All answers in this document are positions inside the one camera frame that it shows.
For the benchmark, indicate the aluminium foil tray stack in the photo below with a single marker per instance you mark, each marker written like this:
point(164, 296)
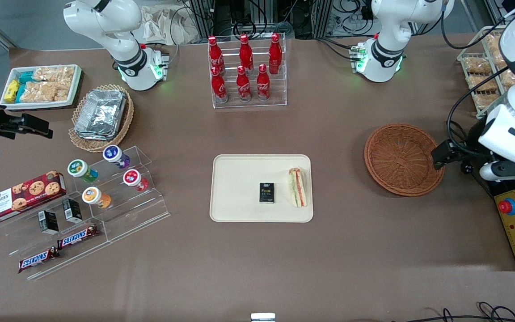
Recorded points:
point(101, 114)

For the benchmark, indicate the red tartan cookie box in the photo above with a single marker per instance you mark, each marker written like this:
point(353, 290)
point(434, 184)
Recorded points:
point(20, 199)

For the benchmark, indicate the white rectangular snack tray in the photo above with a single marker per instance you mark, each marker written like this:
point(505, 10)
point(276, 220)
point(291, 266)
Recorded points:
point(77, 76)

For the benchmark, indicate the beige plastic serving tray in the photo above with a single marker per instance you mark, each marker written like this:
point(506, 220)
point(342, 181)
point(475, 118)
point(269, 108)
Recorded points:
point(239, 179)

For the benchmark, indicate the clear acrylic stepped riser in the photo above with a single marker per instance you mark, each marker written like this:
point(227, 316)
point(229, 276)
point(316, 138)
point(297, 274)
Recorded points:
point(25, 243)
point(145, 210)

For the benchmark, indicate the teal snack pack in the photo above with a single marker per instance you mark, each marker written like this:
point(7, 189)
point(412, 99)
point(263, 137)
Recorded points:
point(21, 92)
point(27, 77)

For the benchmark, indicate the clear bag of rice crackers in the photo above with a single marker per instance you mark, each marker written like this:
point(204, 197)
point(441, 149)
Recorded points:
point(509, 79)
point(45, 92)
point(499, 58)
point(56, 74)
point(476, 65)
point(482, 82)
point(486, 101)
point(492, 44)

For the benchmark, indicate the small silver metal block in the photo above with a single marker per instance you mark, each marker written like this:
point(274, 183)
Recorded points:
point(263, 317)

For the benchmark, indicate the triangle sandwich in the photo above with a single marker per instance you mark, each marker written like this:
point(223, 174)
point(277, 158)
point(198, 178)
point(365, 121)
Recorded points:
point(297, 188)

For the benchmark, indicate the clear acrylic bottle rack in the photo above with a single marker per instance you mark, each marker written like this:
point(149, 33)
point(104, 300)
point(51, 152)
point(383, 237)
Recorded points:
point(280, 96)

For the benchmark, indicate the yellow snack pack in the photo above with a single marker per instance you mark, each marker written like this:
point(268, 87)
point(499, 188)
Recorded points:
point(11, 91)

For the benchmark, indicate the light oval wicker basket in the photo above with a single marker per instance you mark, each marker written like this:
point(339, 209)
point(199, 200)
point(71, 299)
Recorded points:
point(125, 120)

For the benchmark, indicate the black box with gold print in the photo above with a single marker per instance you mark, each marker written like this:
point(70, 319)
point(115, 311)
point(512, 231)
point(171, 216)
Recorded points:
point(267, 193)

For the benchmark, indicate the green gum jar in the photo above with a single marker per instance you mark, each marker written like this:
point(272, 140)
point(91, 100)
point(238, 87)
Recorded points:
point(78, 168)

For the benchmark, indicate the red gum jar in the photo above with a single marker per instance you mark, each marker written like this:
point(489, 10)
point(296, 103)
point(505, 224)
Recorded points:
point(131, 177)

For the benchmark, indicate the purple gum jar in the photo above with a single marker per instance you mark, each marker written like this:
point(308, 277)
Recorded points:
point(112, 153)

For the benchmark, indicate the brown Snickers bar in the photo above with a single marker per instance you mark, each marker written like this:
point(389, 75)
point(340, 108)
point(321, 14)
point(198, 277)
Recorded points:
point(38, 259)
point(78, 237)

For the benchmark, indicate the brown round wicker basket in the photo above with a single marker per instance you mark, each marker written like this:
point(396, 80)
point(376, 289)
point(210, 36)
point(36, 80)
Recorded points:
point(400, 158)

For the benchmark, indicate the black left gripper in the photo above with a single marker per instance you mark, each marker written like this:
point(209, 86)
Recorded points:
point(472, 142)

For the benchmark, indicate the orange gum jar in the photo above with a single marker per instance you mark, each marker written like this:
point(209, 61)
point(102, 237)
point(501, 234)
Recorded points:
point(91, 195)

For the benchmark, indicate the white crumpled cloth bag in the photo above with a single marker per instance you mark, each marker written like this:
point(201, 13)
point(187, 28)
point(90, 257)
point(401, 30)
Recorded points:
point(168, 27)

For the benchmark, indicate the red cola bottle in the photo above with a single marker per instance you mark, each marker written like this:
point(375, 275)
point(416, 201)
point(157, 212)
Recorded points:
point(243, 87)
point(263, 85)
point(245, 52)
point(275, 52)
point(214, 53)
point(219, 87)

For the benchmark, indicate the small black barcode box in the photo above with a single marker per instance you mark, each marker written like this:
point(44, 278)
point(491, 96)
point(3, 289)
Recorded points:
point(48, 222)
point(72, 210)

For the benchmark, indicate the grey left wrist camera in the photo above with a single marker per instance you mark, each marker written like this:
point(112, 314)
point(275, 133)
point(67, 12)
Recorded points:
point(503, 171)

